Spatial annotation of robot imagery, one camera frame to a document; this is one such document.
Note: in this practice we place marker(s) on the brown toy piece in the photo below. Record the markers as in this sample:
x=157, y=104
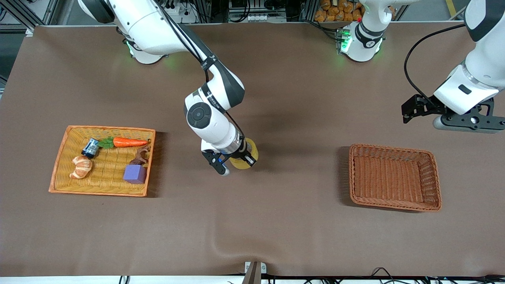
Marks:
x=139, y=160

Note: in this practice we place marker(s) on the white power strip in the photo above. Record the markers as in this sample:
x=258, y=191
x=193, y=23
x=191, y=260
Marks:
x=181, y=14

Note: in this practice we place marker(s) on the pile of orange items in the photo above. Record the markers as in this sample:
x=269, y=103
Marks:
x=339, y=10

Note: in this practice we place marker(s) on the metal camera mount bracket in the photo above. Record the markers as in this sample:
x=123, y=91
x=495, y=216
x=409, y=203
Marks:
x=254, y=272

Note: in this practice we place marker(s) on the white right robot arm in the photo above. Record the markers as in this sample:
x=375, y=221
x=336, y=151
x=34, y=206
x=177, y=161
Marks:
x=213, y=118

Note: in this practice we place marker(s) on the yellow wicker tray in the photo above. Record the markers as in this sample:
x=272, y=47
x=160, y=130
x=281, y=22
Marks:
x=67, y=185

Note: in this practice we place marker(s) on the small white socket strip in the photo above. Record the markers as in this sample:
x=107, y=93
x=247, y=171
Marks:
x=259, y=17

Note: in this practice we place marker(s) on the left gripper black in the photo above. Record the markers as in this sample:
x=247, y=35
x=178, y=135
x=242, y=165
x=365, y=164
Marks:
x=427, y=105

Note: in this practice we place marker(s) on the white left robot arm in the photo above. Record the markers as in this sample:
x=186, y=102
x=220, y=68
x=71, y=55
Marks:
x=473, y=79

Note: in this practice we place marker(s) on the toy croissant bread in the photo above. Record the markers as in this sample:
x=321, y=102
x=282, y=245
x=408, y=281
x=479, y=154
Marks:
x=82, y=165

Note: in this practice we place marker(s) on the purple cube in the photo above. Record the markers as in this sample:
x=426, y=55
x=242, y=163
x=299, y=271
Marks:
x=135, y=173

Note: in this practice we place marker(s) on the brown wicker basket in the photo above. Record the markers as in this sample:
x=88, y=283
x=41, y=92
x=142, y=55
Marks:
x=390, y=181

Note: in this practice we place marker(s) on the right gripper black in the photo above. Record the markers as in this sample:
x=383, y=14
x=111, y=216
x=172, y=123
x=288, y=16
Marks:
x=244, y=152

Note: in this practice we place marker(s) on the yellow clear tape roll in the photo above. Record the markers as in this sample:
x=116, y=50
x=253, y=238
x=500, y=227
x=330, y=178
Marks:
x=238, y=164

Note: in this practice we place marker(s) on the blue and silver can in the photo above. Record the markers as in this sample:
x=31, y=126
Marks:
x=90, y=148

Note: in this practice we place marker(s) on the aluminium frame profile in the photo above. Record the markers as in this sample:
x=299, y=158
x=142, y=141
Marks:
x=23, y=15

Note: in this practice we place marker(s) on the orange toy carrot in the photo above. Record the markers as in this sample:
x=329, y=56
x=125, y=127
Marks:
x=128, y=142

